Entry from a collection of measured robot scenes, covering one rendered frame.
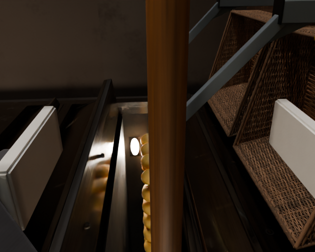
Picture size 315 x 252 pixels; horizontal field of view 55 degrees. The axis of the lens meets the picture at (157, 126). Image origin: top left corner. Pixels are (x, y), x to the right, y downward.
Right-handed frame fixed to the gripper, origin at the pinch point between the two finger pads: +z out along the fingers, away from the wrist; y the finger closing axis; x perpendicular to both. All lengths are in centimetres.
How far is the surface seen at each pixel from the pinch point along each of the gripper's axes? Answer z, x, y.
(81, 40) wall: 288, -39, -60
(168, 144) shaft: 5.0, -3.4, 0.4
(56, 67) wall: 289, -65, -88
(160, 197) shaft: 5.1, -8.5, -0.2
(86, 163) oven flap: 63, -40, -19
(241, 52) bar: 43.2, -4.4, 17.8
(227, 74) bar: 43.1, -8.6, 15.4
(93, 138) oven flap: 79, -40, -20
